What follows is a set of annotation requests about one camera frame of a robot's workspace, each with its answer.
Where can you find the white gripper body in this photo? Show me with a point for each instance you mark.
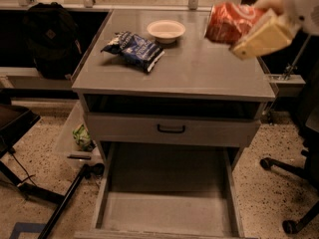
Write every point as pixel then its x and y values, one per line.
pixel 303 8

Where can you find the crushed red coke can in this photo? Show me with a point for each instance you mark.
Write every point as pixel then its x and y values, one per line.
pixel 228 22

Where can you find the grey drawer cabinet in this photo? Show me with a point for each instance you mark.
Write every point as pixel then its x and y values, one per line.
pixel 194 78

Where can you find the open grey lower drawer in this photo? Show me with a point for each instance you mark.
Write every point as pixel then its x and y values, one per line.
pixel 158 191

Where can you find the closed grey upper drawer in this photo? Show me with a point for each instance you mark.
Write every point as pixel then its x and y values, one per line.
pixel 172 130

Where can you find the metal clamp rod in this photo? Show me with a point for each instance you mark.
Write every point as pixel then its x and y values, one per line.
pixel 293 66

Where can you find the white paper bowl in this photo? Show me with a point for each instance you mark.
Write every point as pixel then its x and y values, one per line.
pixel 166 31

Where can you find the black office chair base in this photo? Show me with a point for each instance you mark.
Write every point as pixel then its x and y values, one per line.
pixel 310 171

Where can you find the blue chip bag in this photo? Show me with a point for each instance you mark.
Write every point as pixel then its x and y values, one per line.
pixel 135 50

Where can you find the green snack bag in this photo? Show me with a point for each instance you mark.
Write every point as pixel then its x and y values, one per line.
pixel 82 138

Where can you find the black backpack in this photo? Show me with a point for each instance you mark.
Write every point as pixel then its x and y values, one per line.
pixel 53 40

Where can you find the clear plastic storage bin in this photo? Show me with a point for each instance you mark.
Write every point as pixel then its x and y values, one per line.
pixel 66 146

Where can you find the black tripod leg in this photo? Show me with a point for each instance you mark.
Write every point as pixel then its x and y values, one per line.
pixel 85 172

